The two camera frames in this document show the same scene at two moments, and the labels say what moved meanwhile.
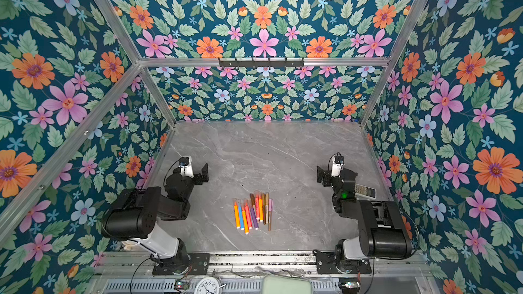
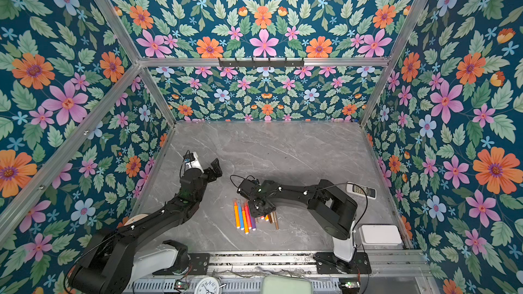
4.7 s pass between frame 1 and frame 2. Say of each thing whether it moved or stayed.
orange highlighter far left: stayed
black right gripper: moved
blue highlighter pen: stayed
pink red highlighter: stayed
